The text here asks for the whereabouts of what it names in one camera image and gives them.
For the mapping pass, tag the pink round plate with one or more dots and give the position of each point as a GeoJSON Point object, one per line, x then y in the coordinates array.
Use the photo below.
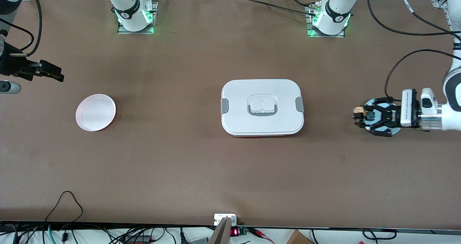
{"type": "Point", "coordinates": [95, 112]}

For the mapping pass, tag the aluminium frame rail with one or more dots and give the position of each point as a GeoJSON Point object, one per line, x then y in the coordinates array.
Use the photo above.
{"type": "Point", "coordinates": [440, 3]}

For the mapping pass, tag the light blue round plate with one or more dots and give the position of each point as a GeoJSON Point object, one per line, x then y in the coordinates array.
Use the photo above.
{"type": "Point", "coordinates": [395, 130]}

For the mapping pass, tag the white lunch box grey clips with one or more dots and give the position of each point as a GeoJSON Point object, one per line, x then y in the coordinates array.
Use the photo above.
{"type": "Point", "coordinates": [263, 121]}

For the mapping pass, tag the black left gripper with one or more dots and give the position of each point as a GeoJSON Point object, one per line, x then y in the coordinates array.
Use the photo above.
{"type": "Point", "coordinates": [393, 116]}

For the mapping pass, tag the brown cardboard box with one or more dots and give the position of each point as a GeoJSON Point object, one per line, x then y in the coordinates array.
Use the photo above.
{"type": "Point", "coordinates": [299, 238]}

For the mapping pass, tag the red clip leads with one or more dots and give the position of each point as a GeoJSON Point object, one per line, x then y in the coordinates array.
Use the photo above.
{"type": "Point", "coordinates": [261, 234]}

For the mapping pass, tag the small metal bracket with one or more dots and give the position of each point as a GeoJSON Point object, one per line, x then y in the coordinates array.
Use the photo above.
{"type": "Point", "coordinates": [225, 217]}

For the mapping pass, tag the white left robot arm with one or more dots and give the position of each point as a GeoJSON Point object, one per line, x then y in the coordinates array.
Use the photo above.
{"type": "Point", "coordinates": [452, 107]}

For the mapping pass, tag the red digit display module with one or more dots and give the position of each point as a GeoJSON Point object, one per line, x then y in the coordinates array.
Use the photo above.
{"type": "Point", "coordinates": [236, 232]}

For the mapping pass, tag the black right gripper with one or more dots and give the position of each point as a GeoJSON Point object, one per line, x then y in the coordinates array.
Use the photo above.
{"type": "Point", "coordinates": [10, 64]}

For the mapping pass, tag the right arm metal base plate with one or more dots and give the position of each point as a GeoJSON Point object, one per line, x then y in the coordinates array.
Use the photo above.
{"type": "Point", "coordinates": [155, 21]}

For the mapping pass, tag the orange push button switch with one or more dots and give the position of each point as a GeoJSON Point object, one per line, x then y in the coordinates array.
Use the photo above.
{"type": "Point", "coordinates": [357, 111]}

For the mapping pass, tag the green push button switch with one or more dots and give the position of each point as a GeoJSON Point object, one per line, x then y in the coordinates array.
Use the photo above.
{"type": "Point", "coordinates": [370, 117]}

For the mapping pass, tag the grey aluminium profile post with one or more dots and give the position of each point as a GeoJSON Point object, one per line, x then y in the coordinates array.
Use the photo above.
{"type": "Point", "coordinates": [220, 233]}

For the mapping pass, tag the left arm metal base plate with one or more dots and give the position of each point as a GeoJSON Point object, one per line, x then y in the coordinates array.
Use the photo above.
{"type": "Point", "coordinates": [308, 24]}

